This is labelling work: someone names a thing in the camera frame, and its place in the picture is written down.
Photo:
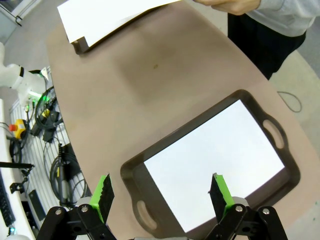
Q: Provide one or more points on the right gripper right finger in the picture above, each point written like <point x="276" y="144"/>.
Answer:
<point x="221" y="197"/>

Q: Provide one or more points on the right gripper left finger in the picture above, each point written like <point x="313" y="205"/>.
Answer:
<point x="100" y="200"/>

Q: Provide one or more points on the white A4 paper sheet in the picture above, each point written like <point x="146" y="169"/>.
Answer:
<point x="212" y="150"/>
<point x="105" y="20"/>

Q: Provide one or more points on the person's left forearm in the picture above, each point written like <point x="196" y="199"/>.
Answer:
<point x="277" y="5"/>

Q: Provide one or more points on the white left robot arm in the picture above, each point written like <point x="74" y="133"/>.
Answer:
<point x="17" y="77"/>

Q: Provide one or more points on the person's left hand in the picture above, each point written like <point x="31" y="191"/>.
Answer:
<point x="232" y="6"/>

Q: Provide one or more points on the dark brown plastic tray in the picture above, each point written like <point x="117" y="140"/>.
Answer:
<point x="132" y="180"/>
<point x="80" y="47"/>

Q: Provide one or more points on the grey handheld enabling device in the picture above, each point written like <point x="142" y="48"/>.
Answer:
<point x="63" y="185"/>

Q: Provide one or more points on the black rectangular plate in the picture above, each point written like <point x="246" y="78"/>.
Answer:
<point x="37" y="205"/>

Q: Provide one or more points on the black keyboard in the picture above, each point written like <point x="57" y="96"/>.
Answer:
<point x="5" y="200"/>

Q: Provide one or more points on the yellow red emergency stop button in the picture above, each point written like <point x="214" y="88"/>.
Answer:
<point x="18" y="126"/>

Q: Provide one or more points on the person in grey hoodie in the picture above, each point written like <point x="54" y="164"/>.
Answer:
<point x="265" y="50"/>

